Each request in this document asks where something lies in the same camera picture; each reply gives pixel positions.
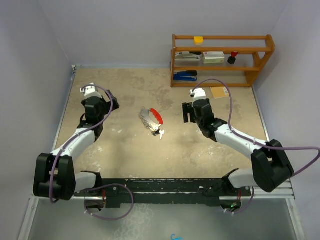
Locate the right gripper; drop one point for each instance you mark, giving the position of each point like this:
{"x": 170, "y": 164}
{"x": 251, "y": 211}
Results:
{"x": 188, "y": 108}

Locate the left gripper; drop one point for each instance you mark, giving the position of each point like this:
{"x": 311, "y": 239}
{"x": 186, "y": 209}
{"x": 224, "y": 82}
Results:
{"x": 107, "y": 105}

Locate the silver key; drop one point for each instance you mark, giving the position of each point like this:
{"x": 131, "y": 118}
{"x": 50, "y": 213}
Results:
{"x": 161, "y": 133}

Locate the red grey key holder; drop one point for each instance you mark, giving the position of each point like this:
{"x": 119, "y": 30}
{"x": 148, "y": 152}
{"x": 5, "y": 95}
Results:
{"x": 151, "y": 119}

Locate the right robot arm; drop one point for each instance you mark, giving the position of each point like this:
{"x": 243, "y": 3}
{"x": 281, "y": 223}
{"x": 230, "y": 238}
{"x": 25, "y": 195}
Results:
{"x": 270, "y": 167}

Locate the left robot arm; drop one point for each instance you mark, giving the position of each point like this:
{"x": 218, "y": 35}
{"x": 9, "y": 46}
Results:
{"x": 55, "y": 177}

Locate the blue stapler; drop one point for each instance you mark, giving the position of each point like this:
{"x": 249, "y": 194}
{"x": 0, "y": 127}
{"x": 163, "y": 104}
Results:
{"x": 189, "y": 75}

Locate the wooden shelf rack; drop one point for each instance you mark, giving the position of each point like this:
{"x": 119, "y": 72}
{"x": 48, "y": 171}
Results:
{"x": 240, "y": 56}

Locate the grey stapler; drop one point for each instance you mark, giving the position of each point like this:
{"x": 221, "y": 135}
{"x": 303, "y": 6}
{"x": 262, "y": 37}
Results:
{"x": 188, "y": 56}

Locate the white cardboard box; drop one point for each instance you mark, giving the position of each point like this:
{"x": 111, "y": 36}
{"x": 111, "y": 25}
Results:
{"x": 213, "y": 57}

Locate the yellow block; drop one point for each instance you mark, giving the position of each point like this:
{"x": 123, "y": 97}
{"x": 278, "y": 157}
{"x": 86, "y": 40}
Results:
{"x": 198, "y": 40}

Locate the blue object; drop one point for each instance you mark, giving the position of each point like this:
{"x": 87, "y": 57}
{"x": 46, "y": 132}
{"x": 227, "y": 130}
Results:
{"x": 174, "y": 237}

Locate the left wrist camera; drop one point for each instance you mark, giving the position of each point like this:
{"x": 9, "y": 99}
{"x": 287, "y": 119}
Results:
{"x": 90, "y": 91}

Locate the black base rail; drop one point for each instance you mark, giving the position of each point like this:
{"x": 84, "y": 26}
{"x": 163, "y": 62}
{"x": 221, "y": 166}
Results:
{"x": 211, "y": 192}

